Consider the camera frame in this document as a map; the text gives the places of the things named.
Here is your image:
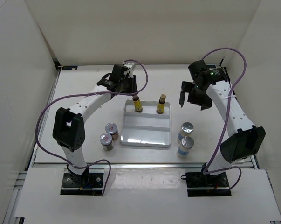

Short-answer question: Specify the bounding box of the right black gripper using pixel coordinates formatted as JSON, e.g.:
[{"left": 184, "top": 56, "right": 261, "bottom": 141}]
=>
[{"left": 179, "top": 82, "right": 212, "bottom": 111}]

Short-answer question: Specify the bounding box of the yellow bottle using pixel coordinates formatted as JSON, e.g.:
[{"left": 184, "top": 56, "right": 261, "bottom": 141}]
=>
[
  {"left": 156, "top": 94, "right": 166, "bottom": 114},
  {"left": 132, "top": 95, "right": 143, "bottom": 112}
]

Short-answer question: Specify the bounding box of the blue label jar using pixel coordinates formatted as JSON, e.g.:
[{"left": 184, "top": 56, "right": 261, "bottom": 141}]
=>
[
  {"left": 177, "top": 122, "right": 194, "bottom": 143},
  {"left": 176, "top": 136, "right": 194, "bottom": 158}
]

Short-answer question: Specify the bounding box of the blue label jar front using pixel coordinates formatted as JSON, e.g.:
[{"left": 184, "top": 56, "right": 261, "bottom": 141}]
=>
[{"left": 176, "top": 136, "right": 194, "bottom": 158}]

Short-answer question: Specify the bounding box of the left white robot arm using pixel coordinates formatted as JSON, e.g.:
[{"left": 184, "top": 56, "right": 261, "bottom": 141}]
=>
[{"left": 53, "top": 63, "right": 137, "bottom": 187}]

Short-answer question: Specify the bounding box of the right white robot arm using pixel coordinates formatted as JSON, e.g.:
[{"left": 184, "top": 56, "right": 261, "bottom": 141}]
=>
[{"left": 179, "top": 65, "right": 266, "bottom": 187}]

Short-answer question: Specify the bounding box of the white divided tray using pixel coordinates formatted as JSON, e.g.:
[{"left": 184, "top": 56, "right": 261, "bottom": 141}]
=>
[{"left": 120, "top": 100, "right": 171, "bottom": 148}]

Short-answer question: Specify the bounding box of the red lid spice jar rear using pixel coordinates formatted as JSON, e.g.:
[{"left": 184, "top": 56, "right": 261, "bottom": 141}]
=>
[{"left": 105, "top": 123, "right": 119, "bottom": 140}]

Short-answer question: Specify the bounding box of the red lid spice jar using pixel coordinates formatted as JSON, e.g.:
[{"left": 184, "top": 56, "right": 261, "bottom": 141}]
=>
[
  {"left": 105, "top": 123, "right": 119, "bottom": 140},
  {"left": 100, "top": 133, "right": 114, "bottom": 151}
]

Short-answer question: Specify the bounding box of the red lid spice jar front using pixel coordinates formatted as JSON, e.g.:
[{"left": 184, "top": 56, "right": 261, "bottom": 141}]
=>
[{"left": 100, "top": 133, "right": 114, "bottom": 151}]

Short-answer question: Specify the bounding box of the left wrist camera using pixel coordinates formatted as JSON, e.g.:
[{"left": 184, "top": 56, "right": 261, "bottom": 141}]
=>
[{"left": 122, "top": 62, "right": 136, "bottom": 76}]

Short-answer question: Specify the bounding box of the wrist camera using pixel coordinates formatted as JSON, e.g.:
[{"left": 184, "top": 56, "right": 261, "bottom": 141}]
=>
[
  {"left": 188, "top": 60, "right": 209, "bottom": 79},
  {"left": 122, "top": 62, "right": 136, "bottom": 76}
]

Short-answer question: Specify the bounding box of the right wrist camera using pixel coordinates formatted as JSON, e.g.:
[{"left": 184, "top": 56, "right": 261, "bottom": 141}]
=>
[{"left": 188, "top": 60, "right": 209, "bottom": 79}]

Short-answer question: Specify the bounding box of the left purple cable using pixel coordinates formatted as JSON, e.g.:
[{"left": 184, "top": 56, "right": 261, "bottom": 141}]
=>
[{"left": 35, "top": 59, "right": 148, "bottom": 196}]

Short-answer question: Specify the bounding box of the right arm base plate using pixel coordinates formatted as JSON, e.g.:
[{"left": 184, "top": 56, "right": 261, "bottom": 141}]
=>
[{"left": 181, "top": 172, "right": 232, "bottom": 197}]

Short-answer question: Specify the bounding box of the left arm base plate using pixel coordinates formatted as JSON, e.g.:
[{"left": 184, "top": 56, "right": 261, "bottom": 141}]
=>
[{"left": 60, "top": 170, "right": 104, "bottom": 196}]

